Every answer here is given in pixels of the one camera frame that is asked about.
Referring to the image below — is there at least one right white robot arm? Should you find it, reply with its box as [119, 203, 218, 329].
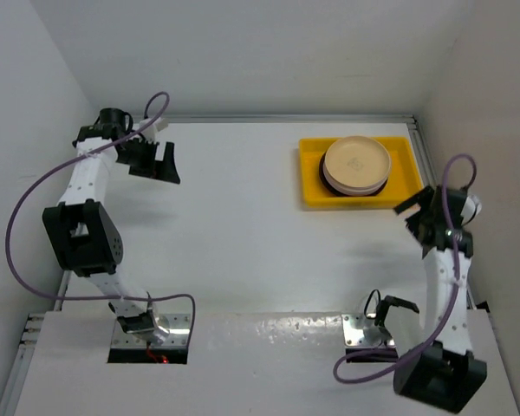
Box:
[375, 186, 487, 414]

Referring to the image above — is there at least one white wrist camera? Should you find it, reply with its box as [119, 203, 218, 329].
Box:
[141, 117, 169, 137]
[461, 194, 482, 225]

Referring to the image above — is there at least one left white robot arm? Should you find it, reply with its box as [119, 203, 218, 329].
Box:
[42, 108, 180, 346]

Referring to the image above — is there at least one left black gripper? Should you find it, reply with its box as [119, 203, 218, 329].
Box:
[116, 138, 179, 184]

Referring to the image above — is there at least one metal base plate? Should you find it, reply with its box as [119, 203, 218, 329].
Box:
[110, 314, 191, 350]
[341, 313, 395, 349]

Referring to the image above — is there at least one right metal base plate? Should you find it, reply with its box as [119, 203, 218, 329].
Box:
[341, 313, 395, 349]

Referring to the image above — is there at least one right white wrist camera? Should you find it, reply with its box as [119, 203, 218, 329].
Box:
[461, 194, 482, 225]

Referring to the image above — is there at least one purple plate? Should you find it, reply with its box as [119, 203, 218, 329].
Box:
[326, 175, 388, 193]

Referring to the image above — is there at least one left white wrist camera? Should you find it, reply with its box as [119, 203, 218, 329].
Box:
[141, 117, 169, 137]

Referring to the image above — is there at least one yellow plastic bin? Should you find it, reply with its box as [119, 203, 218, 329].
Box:
[298, 136, 424, 210]

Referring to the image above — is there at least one orange plate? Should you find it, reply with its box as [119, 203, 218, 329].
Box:
[322, 178, 387, 197]
[325, 136, 392, 186]

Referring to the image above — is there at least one dark rimmed plate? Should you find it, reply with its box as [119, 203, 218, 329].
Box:
[318, 154, 387, 198]

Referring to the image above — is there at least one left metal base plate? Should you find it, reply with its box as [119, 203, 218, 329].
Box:
[110, 314, 191, 350]

